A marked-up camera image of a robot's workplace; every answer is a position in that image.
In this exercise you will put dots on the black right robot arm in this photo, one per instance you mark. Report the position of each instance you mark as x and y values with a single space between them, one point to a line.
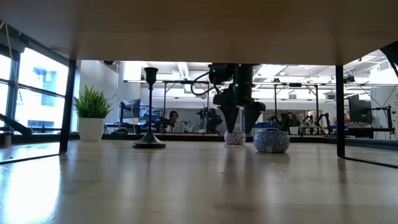
392 54

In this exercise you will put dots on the background black robot arm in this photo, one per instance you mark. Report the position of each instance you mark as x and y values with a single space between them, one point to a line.
213 121
325 115
388 121

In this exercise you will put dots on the red leaf patterned candle tin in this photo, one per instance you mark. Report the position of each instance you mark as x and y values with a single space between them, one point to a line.
235 138

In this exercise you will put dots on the raised wooden shelf black legs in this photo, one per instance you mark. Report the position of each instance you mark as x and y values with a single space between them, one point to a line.
199 31

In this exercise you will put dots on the light blue patterned candle tin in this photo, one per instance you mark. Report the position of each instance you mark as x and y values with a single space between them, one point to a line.
271 141

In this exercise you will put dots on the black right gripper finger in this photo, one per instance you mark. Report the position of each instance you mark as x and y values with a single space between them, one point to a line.
230 116
252 116

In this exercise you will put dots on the black computer monitor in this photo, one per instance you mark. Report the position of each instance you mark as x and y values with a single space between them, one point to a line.
360 109

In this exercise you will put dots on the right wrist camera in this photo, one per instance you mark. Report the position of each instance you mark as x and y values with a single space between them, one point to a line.
220 74

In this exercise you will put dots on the black table frame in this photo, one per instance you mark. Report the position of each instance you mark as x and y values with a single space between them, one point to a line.
192 138

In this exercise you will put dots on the person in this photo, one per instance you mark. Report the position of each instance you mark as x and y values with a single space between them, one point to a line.
289 123
174 119

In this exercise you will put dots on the green plant in white pot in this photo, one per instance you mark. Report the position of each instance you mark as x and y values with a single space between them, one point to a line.
91 129

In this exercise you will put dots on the black metal candlestick holder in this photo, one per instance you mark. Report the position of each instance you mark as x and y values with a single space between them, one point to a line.
149 141

